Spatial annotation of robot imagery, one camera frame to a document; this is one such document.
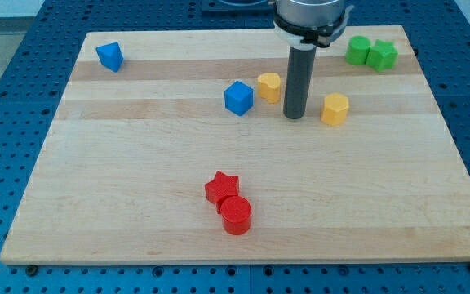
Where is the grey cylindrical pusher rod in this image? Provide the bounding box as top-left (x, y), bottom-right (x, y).
top-left (283, 47), bottom-right (316, 119)

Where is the yellow heart block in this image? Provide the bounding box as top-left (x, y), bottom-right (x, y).
top-left (257, 73), bottom-right (282, 104)

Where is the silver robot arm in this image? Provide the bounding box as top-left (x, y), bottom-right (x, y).
top-left (273, 0), bottom-right (354, 119)

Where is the yellow hexagon block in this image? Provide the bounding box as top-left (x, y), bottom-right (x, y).
top-left (321, 92), bottom-right (349, 127)

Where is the green cylinder block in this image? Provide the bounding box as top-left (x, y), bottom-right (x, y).
top-left (345, 35), bottom-right (371, 65)

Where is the blue cube block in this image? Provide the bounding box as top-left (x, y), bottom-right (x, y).
top-left (224, 81), bottom-right (254, 116)

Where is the green star block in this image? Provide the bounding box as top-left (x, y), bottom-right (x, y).
top-left (366, 39), bottom-right (398, 72)

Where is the red star block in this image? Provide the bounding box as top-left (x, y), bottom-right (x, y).
top-left (204, 171), bottom-right (240, 214)

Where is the wooden board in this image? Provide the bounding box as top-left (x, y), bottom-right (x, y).
top-left (0, 25), bottom-right (470, 265)

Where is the red cylinder block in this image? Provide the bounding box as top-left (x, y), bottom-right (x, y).
top-left (220, 196), bottom-right (252, 235)

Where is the blue triangle block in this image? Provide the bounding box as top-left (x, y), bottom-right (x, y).
top-left (95, 42), bottom-right (123, 73)

